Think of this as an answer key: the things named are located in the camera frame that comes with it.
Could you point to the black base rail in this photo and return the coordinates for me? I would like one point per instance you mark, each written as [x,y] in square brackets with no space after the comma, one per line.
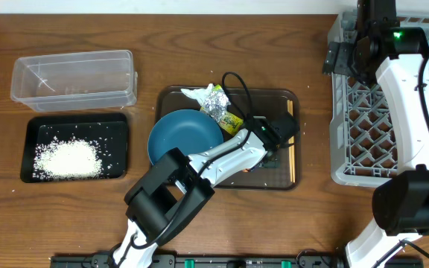
[172,261]

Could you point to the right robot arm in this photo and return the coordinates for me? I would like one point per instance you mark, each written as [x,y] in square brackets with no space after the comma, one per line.
[397,59]

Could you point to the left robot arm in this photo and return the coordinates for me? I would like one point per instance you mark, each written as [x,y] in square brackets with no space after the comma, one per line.
[168,197]

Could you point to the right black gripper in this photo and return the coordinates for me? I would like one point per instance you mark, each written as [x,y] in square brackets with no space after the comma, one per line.
[337,58]

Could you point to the clear plastic bin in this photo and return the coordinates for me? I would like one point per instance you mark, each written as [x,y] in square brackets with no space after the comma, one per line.
[75,81]

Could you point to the wooden chopstick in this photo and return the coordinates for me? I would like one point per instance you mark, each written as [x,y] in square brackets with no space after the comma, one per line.
[289,106]
[292,160]

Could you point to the pile of white rice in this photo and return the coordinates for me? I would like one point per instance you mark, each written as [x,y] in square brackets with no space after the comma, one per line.
[78,152]

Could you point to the large blue plate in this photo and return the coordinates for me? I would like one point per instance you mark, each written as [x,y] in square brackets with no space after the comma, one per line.
[189,130]

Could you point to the brown serving tray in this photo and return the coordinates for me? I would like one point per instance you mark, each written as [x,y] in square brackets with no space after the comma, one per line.
[270,103]

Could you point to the grey dishwasher rack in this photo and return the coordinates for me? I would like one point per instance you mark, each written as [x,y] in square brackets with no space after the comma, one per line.
[362,148]

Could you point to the crumpled aluminium foil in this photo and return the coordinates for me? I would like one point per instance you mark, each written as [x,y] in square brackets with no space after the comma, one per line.
[214,101]

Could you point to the black plastic tray bin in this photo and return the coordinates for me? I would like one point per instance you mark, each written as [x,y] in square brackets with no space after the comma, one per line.
[35,123]

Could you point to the crumpled white tissue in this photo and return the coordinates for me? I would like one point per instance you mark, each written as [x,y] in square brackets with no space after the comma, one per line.
[200,95]

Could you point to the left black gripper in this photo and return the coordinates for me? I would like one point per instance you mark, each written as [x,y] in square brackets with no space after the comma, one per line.
[275,163]

